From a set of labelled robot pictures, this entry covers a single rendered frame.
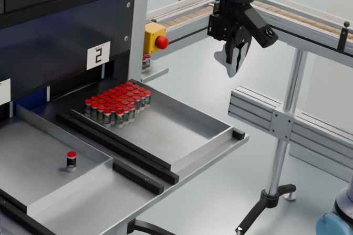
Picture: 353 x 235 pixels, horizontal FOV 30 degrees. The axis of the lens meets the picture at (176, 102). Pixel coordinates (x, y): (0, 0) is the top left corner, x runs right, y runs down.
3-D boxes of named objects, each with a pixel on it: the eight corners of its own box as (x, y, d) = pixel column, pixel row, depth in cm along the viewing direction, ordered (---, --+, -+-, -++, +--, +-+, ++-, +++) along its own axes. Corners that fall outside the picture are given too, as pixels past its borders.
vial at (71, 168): (64, 169, 153) (64, 154, 151) (71, 166, 155) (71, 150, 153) (71, 173, 152) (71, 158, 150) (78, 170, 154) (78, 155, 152)
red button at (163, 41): (151, 47, 196) (152, 35, 194) (159, 44, 199) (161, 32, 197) (161, 52, 194) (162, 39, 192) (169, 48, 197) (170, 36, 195)
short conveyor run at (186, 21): (117, 80, 204) (121, 33, 197) (82, 63, 212) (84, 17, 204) (238, 27, 253) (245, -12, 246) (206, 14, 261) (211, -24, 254)
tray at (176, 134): (70, 120, 173) (70, 109, 171) (136, 90, 192) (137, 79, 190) (169, 177, 156) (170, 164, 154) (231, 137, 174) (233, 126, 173)
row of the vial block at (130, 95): (94, 122, 173) (95, 107, 171) (139, 100, 186) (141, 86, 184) (100, 125, 172) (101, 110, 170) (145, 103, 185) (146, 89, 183)
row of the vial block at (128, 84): (82, 115, 176) (82, 100, 173) (127, 94, 188) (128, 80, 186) (87, 118, 174) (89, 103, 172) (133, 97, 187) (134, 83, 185)
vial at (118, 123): (112, 126, 173) (113, 110, 170) (118, 123, 174) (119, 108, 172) (118, 129, 171) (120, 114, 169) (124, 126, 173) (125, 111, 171)
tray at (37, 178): (-71, 152, 154) (-72, 139, 152) (17, 115, 173) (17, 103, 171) (27, 219, 137) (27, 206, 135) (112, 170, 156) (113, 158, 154)
